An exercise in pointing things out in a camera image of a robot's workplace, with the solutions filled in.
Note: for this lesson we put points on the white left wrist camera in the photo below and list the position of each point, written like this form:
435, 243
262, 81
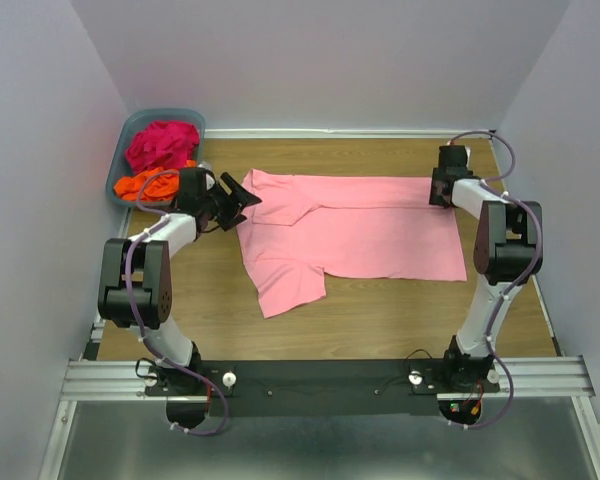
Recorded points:
209, 175

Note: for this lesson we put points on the grey plastic laundry basin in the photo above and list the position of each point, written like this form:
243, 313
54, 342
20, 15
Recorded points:
137, 123

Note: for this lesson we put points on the magenta t shirt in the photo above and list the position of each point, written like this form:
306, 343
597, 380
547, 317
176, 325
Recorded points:
162, 144

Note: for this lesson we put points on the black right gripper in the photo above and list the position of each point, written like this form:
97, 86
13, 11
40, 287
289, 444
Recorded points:
438, 189

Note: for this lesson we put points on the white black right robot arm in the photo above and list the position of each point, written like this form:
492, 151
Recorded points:
508, 250

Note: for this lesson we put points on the aluminium extrusion rail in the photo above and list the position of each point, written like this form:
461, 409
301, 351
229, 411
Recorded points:
540, 377

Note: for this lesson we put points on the orange t shirt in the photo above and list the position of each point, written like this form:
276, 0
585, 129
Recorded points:
157, 185

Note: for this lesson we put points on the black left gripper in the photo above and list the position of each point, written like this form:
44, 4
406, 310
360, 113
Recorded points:
228, 206

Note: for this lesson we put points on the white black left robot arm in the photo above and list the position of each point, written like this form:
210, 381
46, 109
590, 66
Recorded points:
135, 289

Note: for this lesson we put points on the light pink t shirt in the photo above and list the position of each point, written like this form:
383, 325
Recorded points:
308, 227

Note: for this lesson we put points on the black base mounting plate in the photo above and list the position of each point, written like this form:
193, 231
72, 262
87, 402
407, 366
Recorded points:
304, 388

